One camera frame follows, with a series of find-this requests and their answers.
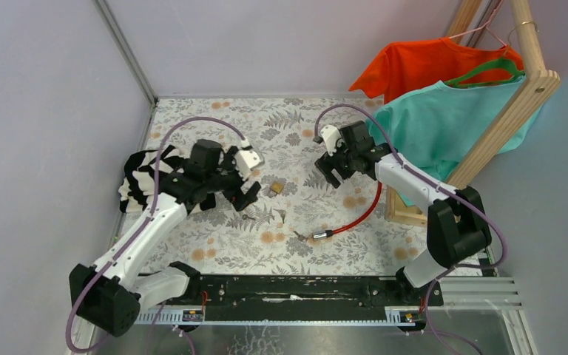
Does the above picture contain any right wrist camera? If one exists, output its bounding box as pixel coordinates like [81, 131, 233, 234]
[314, 125, 344, 156]

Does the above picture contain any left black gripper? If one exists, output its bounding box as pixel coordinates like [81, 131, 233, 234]
[204, 147, 261, 212]

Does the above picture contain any black white striped cloth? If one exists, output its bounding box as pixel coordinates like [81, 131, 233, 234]
[118, 145, 185, 213]

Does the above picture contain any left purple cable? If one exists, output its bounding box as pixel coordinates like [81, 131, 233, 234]
[64, 116, 251, 355]

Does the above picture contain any green clothes hanger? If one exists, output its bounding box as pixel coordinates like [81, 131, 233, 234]
[443, 56, 527, 89]

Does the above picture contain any wooden clothes rack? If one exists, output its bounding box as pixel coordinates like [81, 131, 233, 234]
[384, 0, 562, 227]

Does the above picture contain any orange t-shirt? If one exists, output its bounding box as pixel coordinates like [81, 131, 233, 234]
[349, 38, 524, 103]

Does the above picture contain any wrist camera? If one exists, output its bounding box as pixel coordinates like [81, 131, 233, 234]
[234, 146, 265, 181]
[314, 125, 344, 156]

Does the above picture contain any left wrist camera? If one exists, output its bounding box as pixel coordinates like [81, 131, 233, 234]
[234, 146, 265, 181]

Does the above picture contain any floral patterned mat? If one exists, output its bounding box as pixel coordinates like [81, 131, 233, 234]
[143, 98, 426, 275]

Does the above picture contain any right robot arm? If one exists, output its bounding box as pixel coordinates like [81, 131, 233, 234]
[315, 121, 492, 305]

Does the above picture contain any red cable lock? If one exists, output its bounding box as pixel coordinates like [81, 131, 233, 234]
[309, 183, 383, 240]

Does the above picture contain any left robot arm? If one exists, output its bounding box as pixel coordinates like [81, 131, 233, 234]
[69, 139, 264, 337]

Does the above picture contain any small brass padlock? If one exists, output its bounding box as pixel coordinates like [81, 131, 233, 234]
[266, 181, 285, 197]

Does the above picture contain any pink clothes hanger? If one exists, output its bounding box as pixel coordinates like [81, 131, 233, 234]
[445, 0, 504, 47]

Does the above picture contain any teal t-shirt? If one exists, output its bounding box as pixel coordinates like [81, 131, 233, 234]
[365, 78, 524, 180]

